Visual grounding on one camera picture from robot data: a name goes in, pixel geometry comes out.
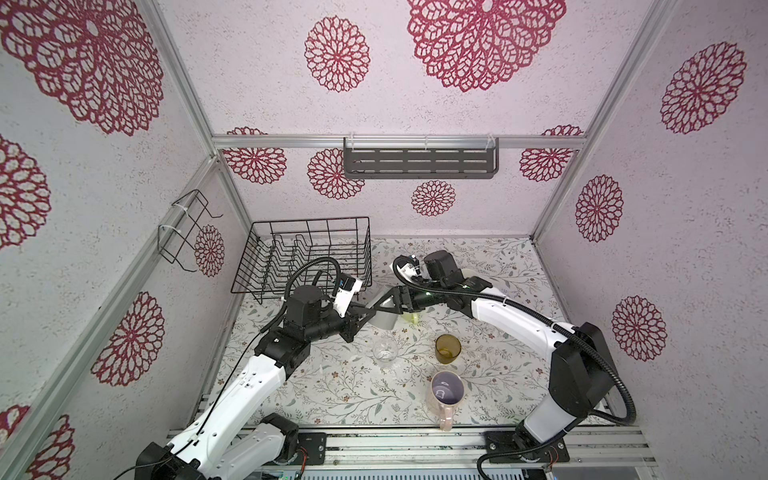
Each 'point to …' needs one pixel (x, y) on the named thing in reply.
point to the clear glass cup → (385, 353)
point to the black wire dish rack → (273, 251)
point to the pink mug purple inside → (446, 390)
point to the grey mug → (385, 320)
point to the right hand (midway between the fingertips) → (381, 303)
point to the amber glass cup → (447, 348)
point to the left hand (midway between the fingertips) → (371, 315)
